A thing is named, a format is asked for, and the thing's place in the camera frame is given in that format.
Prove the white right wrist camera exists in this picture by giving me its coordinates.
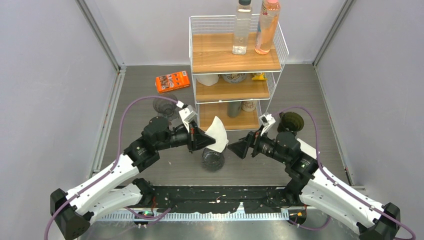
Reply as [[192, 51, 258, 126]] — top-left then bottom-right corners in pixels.
[[259, 112, 276, 136]]

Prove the white printed cup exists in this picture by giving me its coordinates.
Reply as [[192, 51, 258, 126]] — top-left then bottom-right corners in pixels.
[[241, 100, 258, 112]]

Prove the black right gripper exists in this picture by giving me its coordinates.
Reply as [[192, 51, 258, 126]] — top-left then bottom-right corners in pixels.
[[227, 125, 290, 165]]

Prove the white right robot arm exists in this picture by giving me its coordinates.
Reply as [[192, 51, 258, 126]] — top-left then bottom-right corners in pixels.
[[228, 130, 400, 240]]

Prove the pink drink bottle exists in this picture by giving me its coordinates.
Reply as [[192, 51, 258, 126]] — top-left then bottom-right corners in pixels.
[[254, 0, 281, 55]]

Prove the dark green dripper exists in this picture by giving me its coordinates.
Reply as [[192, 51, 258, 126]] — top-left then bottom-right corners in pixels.
[[277, 111, 305, 136]]

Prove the printed ceramic bowl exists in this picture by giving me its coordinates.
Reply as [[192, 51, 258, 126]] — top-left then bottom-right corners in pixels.
[[221, 73, 247, 84]]

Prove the grey metal can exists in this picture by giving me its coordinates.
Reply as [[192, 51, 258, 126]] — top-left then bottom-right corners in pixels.
[[227, 101, 242, 118]]

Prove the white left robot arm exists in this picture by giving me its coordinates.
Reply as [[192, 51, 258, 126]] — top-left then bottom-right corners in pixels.
[[47, 116, 228, 240]]

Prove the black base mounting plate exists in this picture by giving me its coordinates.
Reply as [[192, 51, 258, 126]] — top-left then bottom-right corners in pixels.
[[138, 185, 305, 214]]

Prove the white cup on shelf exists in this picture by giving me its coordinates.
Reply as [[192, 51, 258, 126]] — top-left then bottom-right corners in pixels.
[[195, 74, 220, 87]]

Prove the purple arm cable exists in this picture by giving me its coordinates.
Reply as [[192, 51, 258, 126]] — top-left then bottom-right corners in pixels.
[[271, 105, 418, 240], [43, 95, 180, 240]]

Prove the white wire wooden shelf rack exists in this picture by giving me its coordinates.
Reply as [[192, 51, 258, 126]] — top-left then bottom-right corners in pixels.
[[189, 14, 289, 131]]

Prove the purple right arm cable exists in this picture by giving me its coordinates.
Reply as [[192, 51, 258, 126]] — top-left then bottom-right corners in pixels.
[[271, 105, 418, 240]]

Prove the orange snack box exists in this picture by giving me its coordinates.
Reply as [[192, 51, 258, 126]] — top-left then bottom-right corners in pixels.
[[155, 70, 191, 94]]

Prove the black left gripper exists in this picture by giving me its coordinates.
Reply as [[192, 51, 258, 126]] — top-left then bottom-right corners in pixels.
[[156, 119, 216, 154]]

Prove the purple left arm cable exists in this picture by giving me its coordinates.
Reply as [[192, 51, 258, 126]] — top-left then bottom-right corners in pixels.
[[43, 95, 180, 240]]

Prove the smoky glass mug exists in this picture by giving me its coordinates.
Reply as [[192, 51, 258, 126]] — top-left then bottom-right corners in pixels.
[[201, 148, 225, 172]]

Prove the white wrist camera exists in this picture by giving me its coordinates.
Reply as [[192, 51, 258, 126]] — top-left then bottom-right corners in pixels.
[[259, 112, 276, 136], [176, 100, 198, 131]]

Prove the yellow snack packet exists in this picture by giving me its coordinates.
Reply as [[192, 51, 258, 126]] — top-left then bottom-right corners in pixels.
[[251, 72, 268, 81]]

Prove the clear water bottle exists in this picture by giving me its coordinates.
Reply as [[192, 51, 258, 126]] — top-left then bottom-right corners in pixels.
[[232, 0, 252, 55]]

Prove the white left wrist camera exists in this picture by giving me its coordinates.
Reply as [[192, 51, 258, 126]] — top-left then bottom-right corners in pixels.
[[176, 100, 198, 131]]

